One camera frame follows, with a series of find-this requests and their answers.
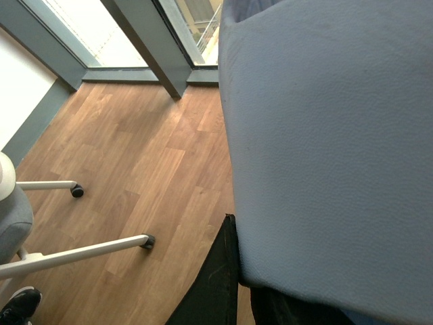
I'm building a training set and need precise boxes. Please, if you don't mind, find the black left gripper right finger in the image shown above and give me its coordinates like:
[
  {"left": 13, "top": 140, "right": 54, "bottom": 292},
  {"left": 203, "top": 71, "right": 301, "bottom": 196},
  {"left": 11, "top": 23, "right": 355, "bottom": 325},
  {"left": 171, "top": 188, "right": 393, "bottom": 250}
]
[{"left": 250, "top": 287, "right": 353, "bottom": 325}]

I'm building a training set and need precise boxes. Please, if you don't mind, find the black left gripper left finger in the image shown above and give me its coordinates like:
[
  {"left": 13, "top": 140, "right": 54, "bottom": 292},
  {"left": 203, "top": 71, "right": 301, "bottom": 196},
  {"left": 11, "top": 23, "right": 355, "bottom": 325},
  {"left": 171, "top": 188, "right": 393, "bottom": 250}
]
[{"left": 166, "top": 214, "right": 239, "bottom": 324}]

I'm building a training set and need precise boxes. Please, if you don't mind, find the black sneaker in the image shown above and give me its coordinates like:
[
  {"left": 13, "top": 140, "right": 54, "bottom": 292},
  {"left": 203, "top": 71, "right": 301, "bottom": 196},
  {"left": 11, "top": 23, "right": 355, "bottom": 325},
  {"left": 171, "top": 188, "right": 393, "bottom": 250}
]
[{"left": 1, "top": 286, "right": 43, "bottom": 325}]

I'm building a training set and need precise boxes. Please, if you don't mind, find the white office chair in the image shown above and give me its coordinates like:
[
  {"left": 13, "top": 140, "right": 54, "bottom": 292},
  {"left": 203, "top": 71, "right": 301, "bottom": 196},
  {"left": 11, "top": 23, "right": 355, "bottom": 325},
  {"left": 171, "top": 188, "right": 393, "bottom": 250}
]
[{"left": 0, "top": 151, "right": 156, "bottom": 297}]

